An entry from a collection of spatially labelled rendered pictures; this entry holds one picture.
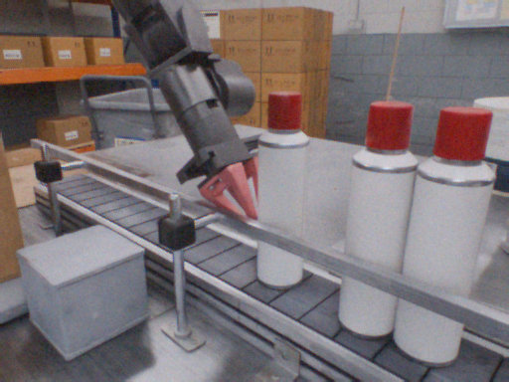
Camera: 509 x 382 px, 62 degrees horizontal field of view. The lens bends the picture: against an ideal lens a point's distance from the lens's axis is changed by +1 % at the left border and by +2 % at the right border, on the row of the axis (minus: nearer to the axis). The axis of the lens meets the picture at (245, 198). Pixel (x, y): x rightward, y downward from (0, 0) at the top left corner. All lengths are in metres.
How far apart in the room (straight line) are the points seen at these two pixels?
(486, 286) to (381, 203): 0.22
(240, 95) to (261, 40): 3.22
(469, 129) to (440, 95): 4.45
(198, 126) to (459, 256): 0.29
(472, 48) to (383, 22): 0.89
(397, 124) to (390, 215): 0.07
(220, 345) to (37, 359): 0.18
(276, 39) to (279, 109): 3.29
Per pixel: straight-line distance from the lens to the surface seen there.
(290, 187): 0.41
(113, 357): 0.48
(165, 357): 0.46
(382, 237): 0.36
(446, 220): 0.34
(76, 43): 4.47
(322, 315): 0.43
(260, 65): 3.76
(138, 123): 2.61
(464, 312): 0.33
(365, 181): 0.35
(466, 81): 4.73
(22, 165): 1.22
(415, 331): 0.38
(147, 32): 0.53
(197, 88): 0.49
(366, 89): 4.94
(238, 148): 0.46
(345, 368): 0.40
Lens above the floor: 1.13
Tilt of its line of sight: 20 degrees down
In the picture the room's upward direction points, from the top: straight up
